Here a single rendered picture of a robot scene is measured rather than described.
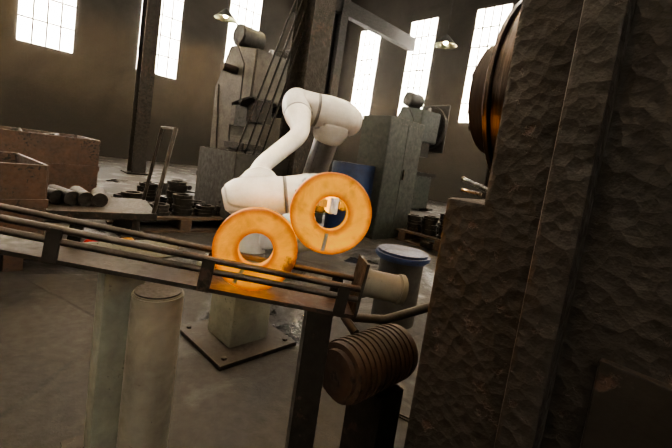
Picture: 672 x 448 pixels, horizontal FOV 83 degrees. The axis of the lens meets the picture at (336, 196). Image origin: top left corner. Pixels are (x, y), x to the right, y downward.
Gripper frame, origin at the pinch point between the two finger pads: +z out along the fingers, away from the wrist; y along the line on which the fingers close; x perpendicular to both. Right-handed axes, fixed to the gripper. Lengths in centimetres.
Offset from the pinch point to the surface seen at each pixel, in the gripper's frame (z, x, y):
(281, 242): 1.5, -8.0, 8.3
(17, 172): -165, -18, 150
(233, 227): 1.5, -6.3, 17.1
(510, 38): -2.1, 38.1, -32.0
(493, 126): -3.7, 20.4, -32.4
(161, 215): -300, -54, 108
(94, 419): -34, -68, 49
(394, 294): 2.3, -15.4, -14.3
